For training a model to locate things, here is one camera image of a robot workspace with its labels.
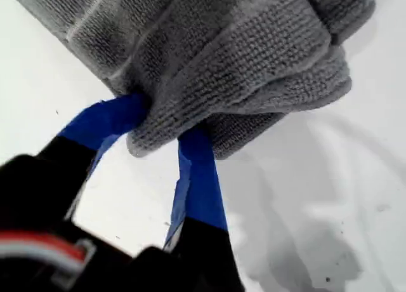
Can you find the grey striped square towel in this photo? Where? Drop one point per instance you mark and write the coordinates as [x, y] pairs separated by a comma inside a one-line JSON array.
[[203, 57]]

